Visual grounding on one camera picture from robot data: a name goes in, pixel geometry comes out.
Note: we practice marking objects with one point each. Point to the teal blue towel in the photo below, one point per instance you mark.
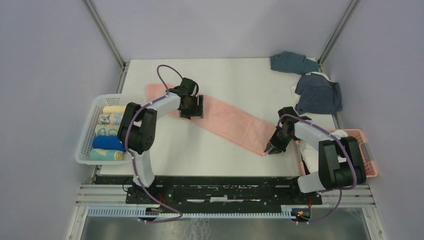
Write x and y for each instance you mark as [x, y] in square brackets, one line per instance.
[293, 63]

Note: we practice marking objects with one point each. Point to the patterned rolled towel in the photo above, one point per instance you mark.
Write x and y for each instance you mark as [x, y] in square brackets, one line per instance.
[110, 118]
[106, 130]

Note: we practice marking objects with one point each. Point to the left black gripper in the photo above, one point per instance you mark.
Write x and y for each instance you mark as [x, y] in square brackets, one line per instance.
[197, 110]

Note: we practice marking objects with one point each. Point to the white cable duct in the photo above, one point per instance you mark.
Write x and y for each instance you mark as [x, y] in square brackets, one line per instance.
[143, 212]

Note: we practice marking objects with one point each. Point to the white plastic basket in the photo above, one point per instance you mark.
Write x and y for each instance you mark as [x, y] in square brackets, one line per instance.
[88, 131]

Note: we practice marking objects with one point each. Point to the blue rolled towel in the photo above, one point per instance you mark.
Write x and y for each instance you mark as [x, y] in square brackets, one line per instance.
[108, 143]

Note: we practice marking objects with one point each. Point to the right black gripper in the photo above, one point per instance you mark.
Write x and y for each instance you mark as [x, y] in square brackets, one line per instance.
[278, 148]

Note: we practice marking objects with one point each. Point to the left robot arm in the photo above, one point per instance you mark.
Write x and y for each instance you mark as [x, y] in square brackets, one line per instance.
[137, 129]

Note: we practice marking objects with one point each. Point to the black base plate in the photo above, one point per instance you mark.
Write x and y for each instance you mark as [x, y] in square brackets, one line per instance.
[215, 194]

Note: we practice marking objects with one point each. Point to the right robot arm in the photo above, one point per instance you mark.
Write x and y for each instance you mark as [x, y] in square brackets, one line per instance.
[331, 174]

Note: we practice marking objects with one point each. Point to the pink towel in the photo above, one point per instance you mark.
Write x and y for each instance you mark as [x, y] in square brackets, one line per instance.
[235, 125]

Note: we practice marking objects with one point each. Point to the white towel in basket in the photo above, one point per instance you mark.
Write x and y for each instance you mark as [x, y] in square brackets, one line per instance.
[310, 155]

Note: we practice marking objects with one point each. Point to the dark blue towel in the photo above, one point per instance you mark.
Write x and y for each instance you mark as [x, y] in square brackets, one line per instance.
[318, 95]

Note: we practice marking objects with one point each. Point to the pink plastic basket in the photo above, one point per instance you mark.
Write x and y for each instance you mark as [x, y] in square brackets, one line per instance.
[368, 161]

